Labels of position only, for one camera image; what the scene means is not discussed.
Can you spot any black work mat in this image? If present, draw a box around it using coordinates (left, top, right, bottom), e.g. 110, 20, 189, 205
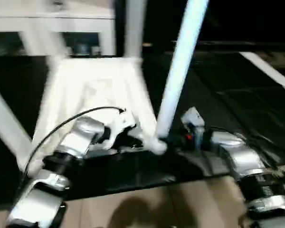
0, 50, 285, 209

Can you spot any white flat board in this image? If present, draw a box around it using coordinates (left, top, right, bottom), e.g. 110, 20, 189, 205
240, 51, 285, 98

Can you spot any black metal bar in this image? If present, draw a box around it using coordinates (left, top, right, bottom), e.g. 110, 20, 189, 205
173, 40, 285, 49

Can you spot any white glass-door cabinet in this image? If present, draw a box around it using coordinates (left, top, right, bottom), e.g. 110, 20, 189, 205
0, 0, 117, 57

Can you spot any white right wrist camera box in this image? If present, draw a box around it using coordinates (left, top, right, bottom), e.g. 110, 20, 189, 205
180, 107, 206, 149

